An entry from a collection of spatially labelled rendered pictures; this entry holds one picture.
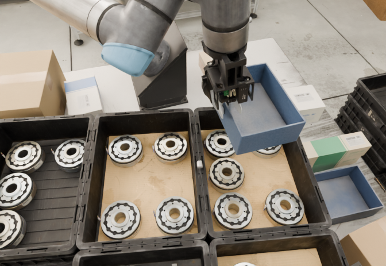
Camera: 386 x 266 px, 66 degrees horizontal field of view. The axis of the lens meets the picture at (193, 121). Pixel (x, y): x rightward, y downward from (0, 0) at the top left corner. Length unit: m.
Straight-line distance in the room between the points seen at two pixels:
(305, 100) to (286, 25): 1.93
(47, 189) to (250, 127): 0.61
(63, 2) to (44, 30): 2.59
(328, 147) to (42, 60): 1.06
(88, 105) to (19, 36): 2.07
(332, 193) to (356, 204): 0.08
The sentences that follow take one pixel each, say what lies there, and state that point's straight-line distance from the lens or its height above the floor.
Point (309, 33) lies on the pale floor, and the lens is 3.06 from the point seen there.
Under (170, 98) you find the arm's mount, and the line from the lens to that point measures 1.21.
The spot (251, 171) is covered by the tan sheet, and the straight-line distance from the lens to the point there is 0.93.
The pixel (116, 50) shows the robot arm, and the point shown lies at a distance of 0.48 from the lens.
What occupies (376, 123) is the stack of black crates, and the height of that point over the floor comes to 0.50.
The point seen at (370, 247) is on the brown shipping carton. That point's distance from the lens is 0.91.
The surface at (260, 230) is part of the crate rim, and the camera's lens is 0.75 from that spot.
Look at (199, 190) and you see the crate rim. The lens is 0.77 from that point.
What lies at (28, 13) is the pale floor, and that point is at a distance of 3.48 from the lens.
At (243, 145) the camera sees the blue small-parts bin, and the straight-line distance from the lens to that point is 0.64.
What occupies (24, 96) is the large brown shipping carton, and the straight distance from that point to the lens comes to 1.14.
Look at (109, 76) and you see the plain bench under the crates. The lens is 1.41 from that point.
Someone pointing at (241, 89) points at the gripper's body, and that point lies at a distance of 0.54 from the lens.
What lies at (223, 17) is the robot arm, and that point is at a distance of 0.45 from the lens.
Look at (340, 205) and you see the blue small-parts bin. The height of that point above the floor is 0.70.
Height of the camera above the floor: 1.63
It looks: 51 degrees down
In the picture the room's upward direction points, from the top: 1 degrees clockwise
